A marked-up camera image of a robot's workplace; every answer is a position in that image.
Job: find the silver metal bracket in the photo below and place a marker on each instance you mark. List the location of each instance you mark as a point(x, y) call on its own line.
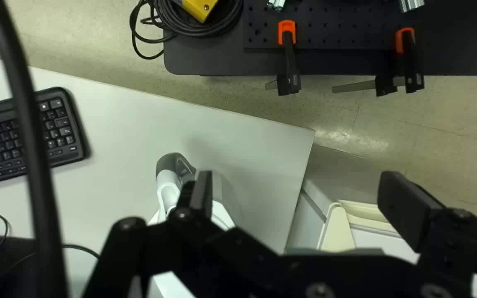
point(410, 3)
point(274, 3)

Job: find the orange black bar clamp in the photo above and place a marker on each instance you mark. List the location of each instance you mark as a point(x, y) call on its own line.
point(409, 59)
point(288, 59)

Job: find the black perforated board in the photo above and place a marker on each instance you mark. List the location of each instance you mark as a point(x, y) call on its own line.
point(342, 26)

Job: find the black work table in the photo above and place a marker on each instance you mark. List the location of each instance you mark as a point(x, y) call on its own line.
point(205, 54)

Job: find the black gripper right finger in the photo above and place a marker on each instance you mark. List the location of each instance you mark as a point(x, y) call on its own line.
point(405, 207)

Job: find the yellow box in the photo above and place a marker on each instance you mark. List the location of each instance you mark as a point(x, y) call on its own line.
point(198, 8)

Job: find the black flat object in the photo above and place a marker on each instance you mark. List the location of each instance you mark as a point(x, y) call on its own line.
point(0, 265)

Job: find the black computer keyboard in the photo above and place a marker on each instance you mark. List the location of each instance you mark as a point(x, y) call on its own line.
point(6, 142)

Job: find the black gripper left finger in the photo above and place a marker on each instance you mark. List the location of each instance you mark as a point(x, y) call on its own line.
point(202, 192)

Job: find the white water filter pitcher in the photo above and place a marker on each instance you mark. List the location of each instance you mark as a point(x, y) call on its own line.
point(168, 187)

